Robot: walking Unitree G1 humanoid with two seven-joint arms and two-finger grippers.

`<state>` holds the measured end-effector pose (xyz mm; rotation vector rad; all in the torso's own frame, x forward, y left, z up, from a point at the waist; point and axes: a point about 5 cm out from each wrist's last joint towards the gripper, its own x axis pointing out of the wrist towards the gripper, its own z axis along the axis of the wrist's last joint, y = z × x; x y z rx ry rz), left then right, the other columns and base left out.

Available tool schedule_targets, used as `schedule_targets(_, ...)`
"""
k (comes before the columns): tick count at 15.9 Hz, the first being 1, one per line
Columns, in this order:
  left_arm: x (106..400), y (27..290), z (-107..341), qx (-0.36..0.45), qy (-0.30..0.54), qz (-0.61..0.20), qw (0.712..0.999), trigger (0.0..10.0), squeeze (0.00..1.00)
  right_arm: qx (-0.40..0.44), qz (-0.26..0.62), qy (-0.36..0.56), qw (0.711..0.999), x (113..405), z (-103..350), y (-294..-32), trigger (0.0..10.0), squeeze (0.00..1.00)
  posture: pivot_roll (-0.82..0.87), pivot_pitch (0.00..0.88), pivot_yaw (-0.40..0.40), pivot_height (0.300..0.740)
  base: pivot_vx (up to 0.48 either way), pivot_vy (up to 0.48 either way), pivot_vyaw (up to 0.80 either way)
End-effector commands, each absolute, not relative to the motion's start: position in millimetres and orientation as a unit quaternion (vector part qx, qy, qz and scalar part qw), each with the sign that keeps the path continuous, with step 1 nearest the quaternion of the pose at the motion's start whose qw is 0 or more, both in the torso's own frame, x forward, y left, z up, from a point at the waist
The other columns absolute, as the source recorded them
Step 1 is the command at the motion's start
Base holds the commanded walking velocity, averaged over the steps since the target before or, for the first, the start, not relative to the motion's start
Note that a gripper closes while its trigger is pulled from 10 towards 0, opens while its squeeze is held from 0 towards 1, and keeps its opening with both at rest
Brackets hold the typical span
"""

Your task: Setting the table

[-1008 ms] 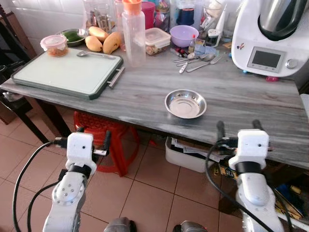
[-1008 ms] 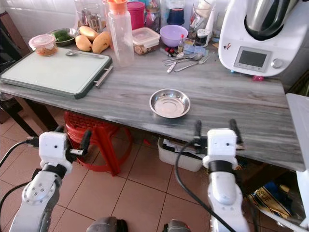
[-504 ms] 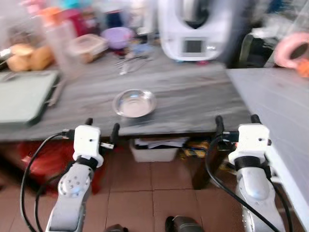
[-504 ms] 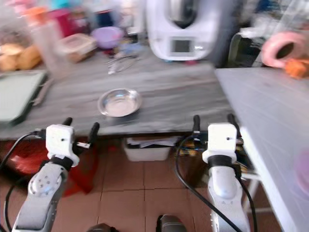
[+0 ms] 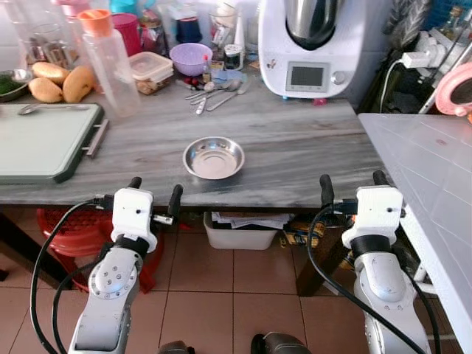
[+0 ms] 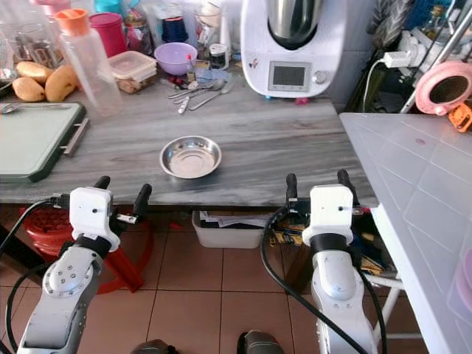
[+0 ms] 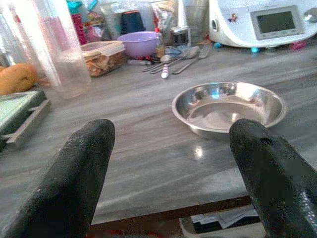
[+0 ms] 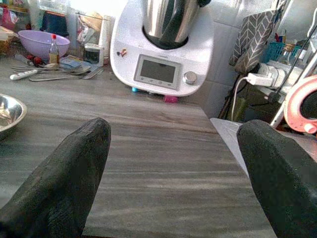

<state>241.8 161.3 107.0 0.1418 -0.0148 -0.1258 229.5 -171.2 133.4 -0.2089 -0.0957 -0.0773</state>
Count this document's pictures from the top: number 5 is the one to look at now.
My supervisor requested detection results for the white folding table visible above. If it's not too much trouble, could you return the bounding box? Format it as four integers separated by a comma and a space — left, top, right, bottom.
357, 112, 472, 354

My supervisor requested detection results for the round steel dish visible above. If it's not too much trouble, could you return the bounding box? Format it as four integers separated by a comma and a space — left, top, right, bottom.
182, 136, 246, 181

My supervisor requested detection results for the dark wooden table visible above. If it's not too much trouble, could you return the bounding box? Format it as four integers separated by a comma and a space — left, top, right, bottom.
0, 94, 405, 297

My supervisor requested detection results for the white plastic bin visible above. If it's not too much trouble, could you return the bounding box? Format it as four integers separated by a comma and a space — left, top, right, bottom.
203, 212, 280, 251

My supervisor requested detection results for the red plastic stool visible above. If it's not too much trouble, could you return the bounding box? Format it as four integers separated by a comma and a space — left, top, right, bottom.
35, 206, 167, 294

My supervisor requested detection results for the pink plastic sieve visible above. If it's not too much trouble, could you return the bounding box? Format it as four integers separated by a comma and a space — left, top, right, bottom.
434, 62, 472, 119

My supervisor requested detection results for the clear bottle with orange cap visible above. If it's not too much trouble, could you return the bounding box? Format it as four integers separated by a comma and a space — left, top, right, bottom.
76, 8, 142, 119

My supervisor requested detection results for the clear plastic food container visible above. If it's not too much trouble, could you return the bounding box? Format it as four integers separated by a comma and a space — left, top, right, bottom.
128, 52, 175, 96

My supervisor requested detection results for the white power strip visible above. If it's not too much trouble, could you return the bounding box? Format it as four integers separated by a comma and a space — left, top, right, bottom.
400, 33, 462, 71

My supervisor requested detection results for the grey robot left leg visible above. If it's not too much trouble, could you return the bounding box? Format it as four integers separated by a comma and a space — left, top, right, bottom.
157, 340, 197, 354

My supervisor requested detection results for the grey robot leg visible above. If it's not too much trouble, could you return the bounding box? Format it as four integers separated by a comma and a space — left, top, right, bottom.
251, 331, 312, 354
157, 340, 197, 354

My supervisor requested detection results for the purple plastic bowl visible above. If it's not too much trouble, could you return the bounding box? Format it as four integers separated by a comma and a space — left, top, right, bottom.
169, 43, 215, 77

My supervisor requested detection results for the grey robot right leg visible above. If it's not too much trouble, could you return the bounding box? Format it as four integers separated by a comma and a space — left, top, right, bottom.
251, 331, 312, 354

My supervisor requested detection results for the magenta plastic cup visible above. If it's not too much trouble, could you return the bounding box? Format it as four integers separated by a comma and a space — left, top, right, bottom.
111, 13, 142, 58

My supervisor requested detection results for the small white jar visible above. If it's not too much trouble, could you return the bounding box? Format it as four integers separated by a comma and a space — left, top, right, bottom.
223, 44, 245, 72

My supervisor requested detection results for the white kitchen cooking appliance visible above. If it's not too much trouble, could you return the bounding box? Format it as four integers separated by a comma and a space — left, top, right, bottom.
257, 0, 371, 101

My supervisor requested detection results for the steel bowl of greens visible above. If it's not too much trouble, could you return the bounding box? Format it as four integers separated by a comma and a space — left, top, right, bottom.
0, 69, 34, 103

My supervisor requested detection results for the dark blue cup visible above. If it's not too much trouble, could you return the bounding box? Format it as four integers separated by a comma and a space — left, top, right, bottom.
175, 16, 204, 45

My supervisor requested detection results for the clear glass jar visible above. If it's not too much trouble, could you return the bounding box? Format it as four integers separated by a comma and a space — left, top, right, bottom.
28, 22, 74, 69

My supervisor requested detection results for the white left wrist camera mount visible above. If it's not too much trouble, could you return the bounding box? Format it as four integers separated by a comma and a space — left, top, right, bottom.
111, 187, 158, 253

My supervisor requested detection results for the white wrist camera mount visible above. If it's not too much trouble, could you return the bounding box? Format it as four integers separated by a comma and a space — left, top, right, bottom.
342, 185, 406, 249
111, 187, 158, 253

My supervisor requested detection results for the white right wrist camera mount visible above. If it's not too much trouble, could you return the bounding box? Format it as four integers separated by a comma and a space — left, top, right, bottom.
342, 185, 406, 249

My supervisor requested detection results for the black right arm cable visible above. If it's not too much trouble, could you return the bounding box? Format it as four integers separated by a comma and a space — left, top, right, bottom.
305, 206, 443, 354

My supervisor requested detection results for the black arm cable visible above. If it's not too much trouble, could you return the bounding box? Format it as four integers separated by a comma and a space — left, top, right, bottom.
28, 193, 115, 354
305, 206, 443, 354
50, 262, 100, 354

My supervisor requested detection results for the green tray with handle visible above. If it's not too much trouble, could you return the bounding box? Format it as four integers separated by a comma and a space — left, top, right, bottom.
0, 103, 110, 185

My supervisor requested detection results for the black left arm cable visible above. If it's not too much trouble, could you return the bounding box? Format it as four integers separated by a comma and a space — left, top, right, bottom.
28, 193, 115, 354
50, 262, 100, 354

